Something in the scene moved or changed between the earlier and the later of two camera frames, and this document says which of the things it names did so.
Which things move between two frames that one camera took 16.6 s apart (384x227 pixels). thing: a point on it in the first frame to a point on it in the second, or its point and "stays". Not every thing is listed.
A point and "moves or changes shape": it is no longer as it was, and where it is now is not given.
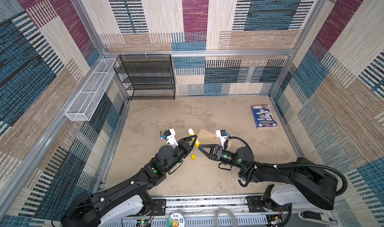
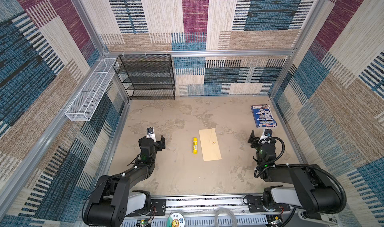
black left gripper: (184, 147) to (162, 142)
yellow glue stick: (192, 133) moves or changes shape
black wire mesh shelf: (147, 77) stays
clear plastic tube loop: (222, 209) stays
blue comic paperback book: (263, 116) stays
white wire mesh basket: (83, 105) stays
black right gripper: (217, 151) to (254, 140)
